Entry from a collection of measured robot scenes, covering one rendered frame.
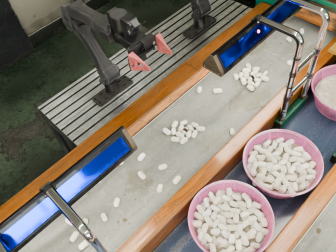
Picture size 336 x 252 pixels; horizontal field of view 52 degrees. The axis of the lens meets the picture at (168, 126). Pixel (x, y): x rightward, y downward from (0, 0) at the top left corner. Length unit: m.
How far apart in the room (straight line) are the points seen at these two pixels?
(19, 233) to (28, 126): 1.78
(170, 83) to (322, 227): 0.79
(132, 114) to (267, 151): 0.54
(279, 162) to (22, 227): 0.84
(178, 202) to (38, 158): 1.42
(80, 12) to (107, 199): 0.68
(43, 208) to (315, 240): 0.78
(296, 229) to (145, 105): 0.72
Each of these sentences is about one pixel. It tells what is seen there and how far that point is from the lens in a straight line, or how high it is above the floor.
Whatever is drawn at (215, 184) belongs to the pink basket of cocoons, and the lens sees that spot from 1.18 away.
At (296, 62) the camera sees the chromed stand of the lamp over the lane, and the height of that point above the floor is 1.02.
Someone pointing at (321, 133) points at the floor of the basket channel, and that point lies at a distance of 1.46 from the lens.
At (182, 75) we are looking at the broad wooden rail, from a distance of 1.50.
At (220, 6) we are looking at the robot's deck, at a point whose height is 0.67.
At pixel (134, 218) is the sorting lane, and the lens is 1.18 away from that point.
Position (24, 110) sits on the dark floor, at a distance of 2.74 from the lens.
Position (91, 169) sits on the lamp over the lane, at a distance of 0.89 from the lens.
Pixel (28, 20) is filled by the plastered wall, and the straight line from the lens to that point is 3.16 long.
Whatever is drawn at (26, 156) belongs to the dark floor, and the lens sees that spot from 2.45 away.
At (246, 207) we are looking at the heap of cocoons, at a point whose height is 0.73.
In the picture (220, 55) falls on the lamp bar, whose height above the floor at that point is 1.10.
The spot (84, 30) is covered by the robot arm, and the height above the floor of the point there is 0.99.
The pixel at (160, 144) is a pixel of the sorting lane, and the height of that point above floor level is 0.74.
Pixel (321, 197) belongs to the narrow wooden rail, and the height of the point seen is 0.76.
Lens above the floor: 1.81
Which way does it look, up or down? 52 degrees down
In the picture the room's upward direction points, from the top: 10 degrees counter-clockwise
